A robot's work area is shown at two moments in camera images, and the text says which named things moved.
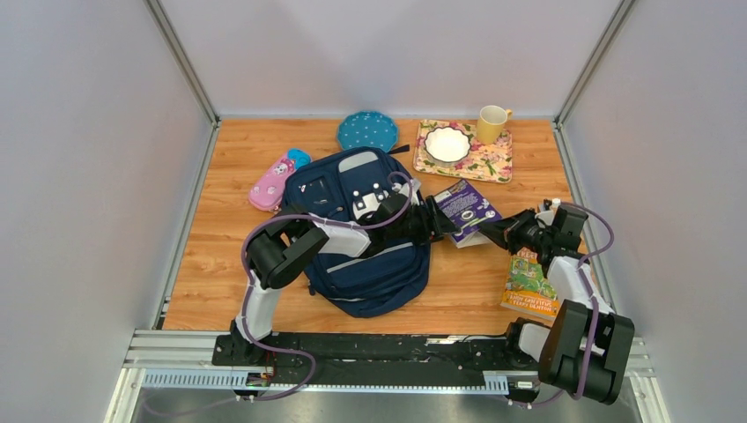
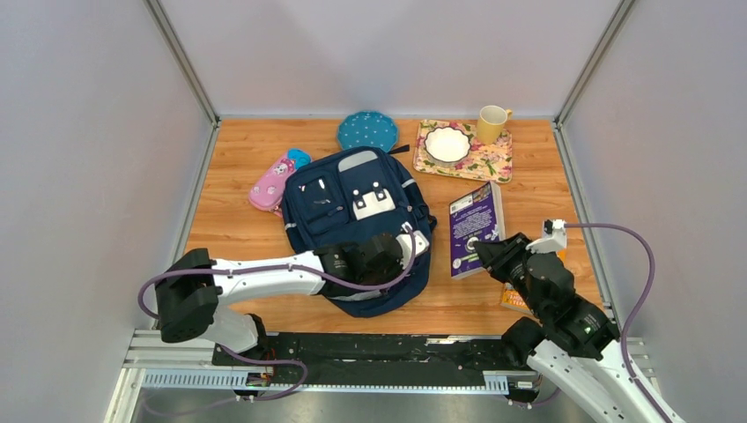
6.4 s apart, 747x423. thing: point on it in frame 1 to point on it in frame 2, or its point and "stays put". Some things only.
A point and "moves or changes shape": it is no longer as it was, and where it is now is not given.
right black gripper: (504, 232) to (496, 255)
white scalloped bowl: (447, 145) stays put
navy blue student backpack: (341, 183) stays put
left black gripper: (437, 226) to (397, 272)
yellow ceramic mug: (491, 123) stays put
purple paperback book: (467, 209) moves or changes shape
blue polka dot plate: (367, 129) stays put
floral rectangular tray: (491, 162) stays put
